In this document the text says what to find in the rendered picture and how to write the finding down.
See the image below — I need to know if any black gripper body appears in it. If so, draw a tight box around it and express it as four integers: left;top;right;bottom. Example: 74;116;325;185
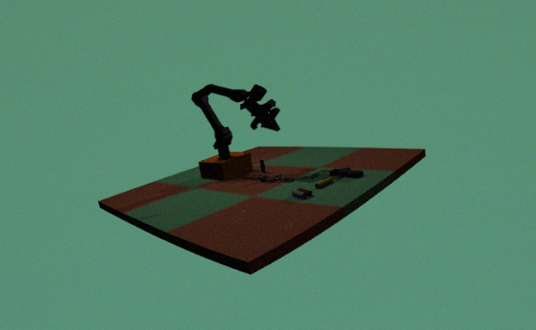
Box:
250;104;280;130

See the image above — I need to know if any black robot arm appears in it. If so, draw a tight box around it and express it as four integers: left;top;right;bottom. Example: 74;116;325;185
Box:
192;84;276;160

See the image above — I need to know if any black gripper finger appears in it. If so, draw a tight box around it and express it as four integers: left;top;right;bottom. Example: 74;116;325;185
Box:
260;116;278;131
270;114;280;130

